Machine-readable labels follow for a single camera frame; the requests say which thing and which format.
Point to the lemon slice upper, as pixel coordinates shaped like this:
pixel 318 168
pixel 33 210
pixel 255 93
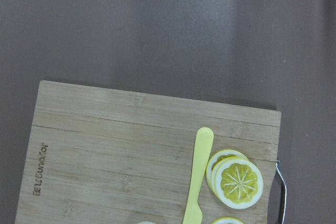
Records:
pixel 227 220

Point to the bamboo cutting board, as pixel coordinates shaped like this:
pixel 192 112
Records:
pixel 100 155

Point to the lemon slice bottom stacked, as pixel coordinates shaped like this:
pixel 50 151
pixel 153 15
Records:
pixel 216 158

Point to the white steamed bun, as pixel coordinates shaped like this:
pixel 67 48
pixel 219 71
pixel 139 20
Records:
pixel 146 222

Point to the yellow plastic knife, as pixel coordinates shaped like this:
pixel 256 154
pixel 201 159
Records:
pixel 202 149

